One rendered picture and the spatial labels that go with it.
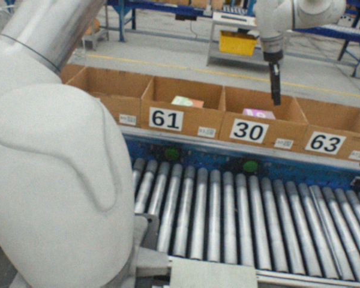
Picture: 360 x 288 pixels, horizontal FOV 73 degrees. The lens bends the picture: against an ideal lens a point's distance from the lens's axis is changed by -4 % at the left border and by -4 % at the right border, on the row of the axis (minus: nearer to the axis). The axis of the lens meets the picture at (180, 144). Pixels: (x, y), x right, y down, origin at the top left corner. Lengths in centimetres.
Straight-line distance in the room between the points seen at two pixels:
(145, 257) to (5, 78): 31
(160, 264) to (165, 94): 120
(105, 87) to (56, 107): 134
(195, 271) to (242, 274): 17
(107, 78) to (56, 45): 113
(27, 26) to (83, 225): 30
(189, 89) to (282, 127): 55
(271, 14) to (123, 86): 89
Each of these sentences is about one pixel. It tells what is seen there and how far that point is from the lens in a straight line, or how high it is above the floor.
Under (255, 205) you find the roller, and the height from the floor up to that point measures 75.
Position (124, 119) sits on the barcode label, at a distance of 129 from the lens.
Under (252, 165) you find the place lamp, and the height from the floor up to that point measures 82.
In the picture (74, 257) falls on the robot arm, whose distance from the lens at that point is 29.
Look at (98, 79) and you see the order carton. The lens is 158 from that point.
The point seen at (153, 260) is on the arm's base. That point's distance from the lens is 40.
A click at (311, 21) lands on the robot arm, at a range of 102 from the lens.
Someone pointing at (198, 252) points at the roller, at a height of 75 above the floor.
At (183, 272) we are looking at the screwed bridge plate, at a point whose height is 75.
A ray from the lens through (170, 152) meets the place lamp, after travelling 125.
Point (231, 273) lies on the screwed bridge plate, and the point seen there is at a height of 75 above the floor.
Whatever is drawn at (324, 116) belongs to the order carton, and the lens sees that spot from 165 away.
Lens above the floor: 163
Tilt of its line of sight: 38 degrees down
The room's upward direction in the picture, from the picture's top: 7 degrees clockwise
